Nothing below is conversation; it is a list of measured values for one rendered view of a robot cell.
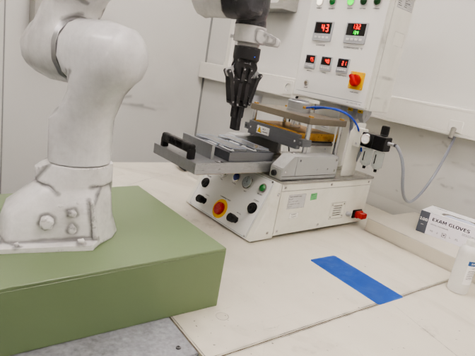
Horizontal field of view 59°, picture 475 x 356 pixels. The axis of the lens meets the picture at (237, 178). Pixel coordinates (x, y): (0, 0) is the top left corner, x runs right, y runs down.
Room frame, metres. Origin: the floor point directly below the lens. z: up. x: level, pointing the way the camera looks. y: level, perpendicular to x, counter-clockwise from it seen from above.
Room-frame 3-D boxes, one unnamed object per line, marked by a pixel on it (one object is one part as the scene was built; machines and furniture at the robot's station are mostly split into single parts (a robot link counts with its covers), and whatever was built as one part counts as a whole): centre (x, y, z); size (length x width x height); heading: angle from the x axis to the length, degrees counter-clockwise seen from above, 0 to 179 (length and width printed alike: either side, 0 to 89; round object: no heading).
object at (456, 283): (1.03, -0.62, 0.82); 0.05 x 0.05 x 0.14
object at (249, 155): (1.24, 0.04, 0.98); 0.20 x 0.17 x 0.03; 41
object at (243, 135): (1.47, -0.02, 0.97); 0.25 x 0.05 x 0.07; 131
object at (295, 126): (1.40, -0.16, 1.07); 0.22 x 0.17 x 0.10; 41
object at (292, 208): (1.39, -0.17, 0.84); 0.53 x 0.37 x 0.17; 131
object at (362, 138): (1.33, -0.40, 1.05); 0.15 x 0.05 x 0.15; 41
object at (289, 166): (1.25, -0.19, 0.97); 0.26 x 0.05 x 0.07; 131
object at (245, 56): (1.24, 0.03, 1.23); 0.08 x 0.08 x 0.09
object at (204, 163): (1.21, 0.07, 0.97); 0.30 x 0.22 x 0.08; 131
